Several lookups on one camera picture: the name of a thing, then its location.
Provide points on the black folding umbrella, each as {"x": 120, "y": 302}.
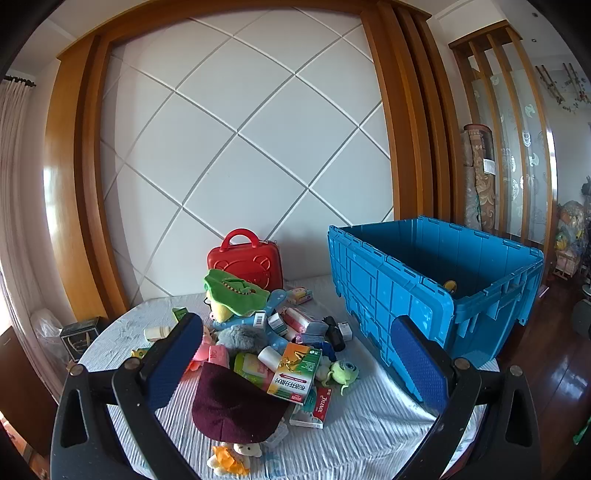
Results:
{"x": 334, "y": 337}

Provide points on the yellow toy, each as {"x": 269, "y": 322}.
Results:
{"x": 450, "y": 286}

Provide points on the pink wipes pack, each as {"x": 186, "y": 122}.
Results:
{"x": 218, "y": 356}

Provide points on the white curtain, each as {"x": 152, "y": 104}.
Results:
{"x": 14, "y": 184}

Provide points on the yellow green packet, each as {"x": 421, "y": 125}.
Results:
{"x": 138, "y": 354}

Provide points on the clear plastic bag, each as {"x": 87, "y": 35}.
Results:
{"x": 46, "y": 330}

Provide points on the hanging wall ornaments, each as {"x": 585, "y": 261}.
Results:
{"x": 563, "y": 83}

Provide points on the small red suitcase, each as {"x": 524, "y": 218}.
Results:
{"x": 249, "y": 263}

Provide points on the green one-eyed monster plush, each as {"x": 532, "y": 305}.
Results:
{"x": 344, "y": 371}

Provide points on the rolled patterned carpet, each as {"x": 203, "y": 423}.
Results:
{"x": 480, "y": 184}

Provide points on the green orange medicine box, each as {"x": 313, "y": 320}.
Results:
{"x": 295, "y": 369}

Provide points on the grey blue pack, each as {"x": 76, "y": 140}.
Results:
{"x": 314, "y": 330}

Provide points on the clear plastic box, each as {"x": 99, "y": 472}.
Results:
{"x": 277, "y": 436}

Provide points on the pastel pink yellow packet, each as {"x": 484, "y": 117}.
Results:
{"x": 300, "y": 295}

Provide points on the maroon cap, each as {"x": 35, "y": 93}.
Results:
{"x": 231, "y": 401}

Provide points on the wooden slat partition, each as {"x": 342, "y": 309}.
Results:
{"x": 481, "y": 36}

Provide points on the grey furry plush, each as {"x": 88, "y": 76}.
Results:
{"x": 242, "y": 337}

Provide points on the green wet wipes pack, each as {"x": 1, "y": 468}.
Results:
{"x": 249, "y": 367}

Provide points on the light blue plastic toy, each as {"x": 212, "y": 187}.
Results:
{"x": 277, "y": 300}

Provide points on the dark box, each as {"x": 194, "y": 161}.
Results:
{"x": 81, "y": 339}

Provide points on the small yellow orange plush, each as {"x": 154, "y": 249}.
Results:
{"x": 231, "y": 457}

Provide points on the tall green box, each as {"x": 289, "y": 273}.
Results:
{"x": 179, "y": 316}

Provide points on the white plastic bottle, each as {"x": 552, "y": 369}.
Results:
{"x": 159, "y": 333}

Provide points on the white cloth covered desktop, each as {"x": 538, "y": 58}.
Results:
{"x": 369, "y": 429}

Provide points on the white green medicine box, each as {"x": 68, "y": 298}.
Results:
{"x": 277, "y": 325}

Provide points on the red white medicine box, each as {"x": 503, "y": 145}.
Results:
{"x": 318, "y": 404}

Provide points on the green object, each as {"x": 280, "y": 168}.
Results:
{"x": 582, "y": 431}

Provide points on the small white box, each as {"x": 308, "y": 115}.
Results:
{"x": 345, "y": 331}

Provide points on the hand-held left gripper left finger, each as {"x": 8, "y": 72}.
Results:
{"x": 178, "y": 355}

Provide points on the wooden wall frame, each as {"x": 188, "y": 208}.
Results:
{"x": 69, "y": 184}

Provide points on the blue plastic storage crate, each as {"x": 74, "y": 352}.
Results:
{"x": 369, "y": 286}

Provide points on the blue white plush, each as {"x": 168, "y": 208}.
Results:
{"x": 328, "y": 350}

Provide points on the pink white tissue pack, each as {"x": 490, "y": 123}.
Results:
{"x": 300, "y": 318}

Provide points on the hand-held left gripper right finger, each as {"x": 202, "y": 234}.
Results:
{"x": 415, "y": 364}

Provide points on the white tube bottle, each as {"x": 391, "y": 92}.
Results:
{"x": 268, "y": 356}

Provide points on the green crocodile plush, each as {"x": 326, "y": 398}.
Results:
{"x": 231, "y": 295}

